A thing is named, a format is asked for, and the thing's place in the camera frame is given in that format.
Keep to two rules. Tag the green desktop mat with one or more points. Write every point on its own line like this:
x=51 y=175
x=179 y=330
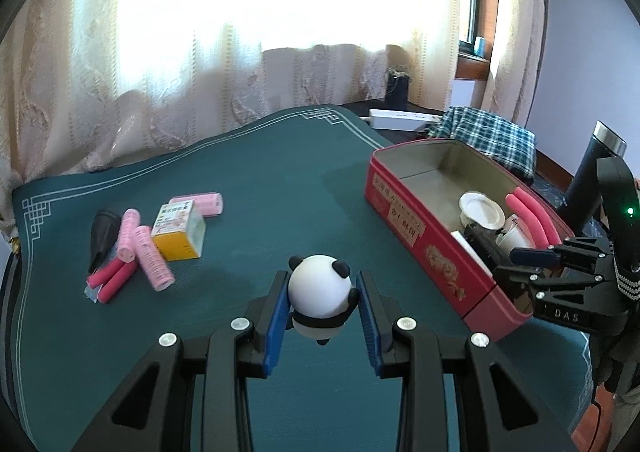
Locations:
x=300 y=182

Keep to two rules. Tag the plaid cloth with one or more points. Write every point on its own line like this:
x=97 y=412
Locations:
x=490 y=131

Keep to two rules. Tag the black thermos bottle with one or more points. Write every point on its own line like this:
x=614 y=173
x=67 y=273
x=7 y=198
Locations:
x=585 y=182

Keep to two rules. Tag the cream lace curtain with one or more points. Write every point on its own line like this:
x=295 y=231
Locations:
x=200 y=81
x=520 y=31

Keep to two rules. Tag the red tin box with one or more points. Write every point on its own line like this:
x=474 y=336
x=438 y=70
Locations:
x=430 y=252

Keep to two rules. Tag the yellow cardboard box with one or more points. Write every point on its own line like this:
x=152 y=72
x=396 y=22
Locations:
x=175 y=244

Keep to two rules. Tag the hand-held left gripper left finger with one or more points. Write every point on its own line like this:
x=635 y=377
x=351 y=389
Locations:
x=275 y=327

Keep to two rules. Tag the pink hair roller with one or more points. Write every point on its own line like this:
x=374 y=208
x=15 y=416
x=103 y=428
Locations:
x=152 y=257
x=129 y=232
x=205 y=204

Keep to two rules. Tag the dark blue container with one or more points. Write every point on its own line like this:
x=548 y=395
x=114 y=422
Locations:
x=397 y=91

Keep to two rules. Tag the white plastic cup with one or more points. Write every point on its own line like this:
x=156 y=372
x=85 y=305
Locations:
x=480 y=209

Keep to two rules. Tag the panda figure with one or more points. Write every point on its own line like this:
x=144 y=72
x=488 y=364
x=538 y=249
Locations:
x=320 y=287

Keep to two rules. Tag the small blue box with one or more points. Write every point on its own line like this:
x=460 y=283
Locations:
x=481 y=47

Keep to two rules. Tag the black hair clip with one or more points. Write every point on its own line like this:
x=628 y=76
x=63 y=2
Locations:
x=105 y=229

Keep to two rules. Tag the white power strip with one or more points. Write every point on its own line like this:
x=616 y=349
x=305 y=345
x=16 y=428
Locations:
x=400 y=119

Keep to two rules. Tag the pink foam curler rod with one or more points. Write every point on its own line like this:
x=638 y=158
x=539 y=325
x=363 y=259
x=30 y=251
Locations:
x=112 y=282
x=530 y=214

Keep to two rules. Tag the person's right forearm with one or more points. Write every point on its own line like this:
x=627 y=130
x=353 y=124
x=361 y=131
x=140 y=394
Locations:
x=620 y=367

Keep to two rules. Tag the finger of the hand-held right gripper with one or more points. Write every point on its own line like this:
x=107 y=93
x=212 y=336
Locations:
x=535 y=257
x=530 y=284

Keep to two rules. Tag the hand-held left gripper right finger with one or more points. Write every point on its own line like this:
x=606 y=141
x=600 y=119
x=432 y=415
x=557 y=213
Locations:
x=372 y=327

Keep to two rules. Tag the white packet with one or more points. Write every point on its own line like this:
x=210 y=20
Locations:
x=461 y=242

